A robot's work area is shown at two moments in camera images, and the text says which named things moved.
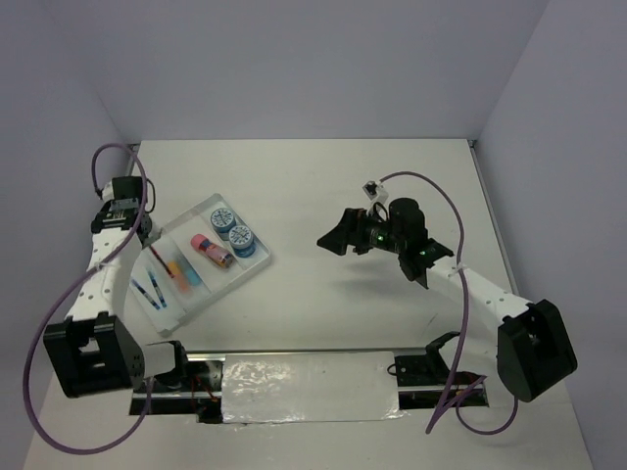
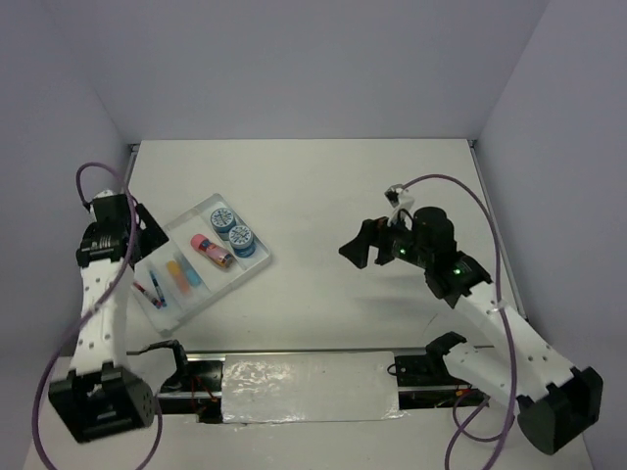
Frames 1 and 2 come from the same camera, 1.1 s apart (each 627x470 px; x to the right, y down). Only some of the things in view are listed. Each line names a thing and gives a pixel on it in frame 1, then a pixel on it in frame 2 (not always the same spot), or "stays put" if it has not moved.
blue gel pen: x=157 y=289 stays put
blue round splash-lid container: x=242 y=242 stays put
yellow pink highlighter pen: x=174 y=268 stays put
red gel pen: x=162 y=261 -> x=157 y=304
